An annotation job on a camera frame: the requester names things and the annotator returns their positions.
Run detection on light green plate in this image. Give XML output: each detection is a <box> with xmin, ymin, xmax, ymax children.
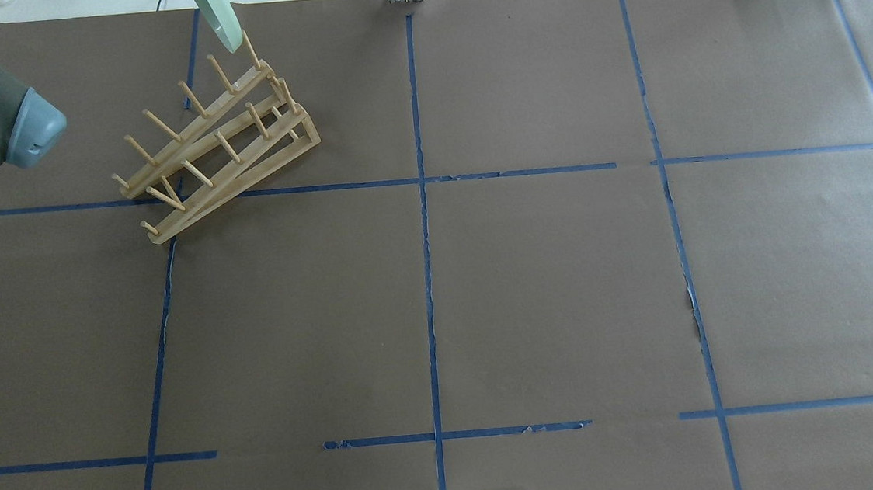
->
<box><xmin>193</xmin><ymin>0</ymin><xmax>244</xmax><ymax>53</ymax></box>

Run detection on wooden plate rack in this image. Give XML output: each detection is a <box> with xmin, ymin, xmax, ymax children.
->
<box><xmin>111</xmin><ymin>32</ymin><xmax>322</xmax><ymax>245</ymax></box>

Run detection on brown paper table cover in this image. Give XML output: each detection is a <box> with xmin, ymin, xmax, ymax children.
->
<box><xmin>0</xmin><ymin>0</ymin><xmax>873</xmax><ymax>490</ymax></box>

